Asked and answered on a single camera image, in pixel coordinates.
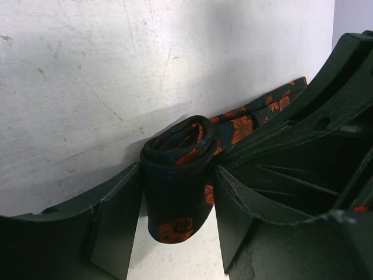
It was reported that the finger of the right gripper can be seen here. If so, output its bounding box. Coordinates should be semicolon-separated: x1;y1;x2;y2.
217;30;372;217

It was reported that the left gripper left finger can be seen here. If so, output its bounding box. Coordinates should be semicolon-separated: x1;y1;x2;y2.
39;162;143;279

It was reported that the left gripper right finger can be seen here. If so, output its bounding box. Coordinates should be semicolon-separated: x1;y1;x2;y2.
214;167;347;276

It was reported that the black orange floral necktie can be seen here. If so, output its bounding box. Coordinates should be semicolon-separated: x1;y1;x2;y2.
140;77;307;244

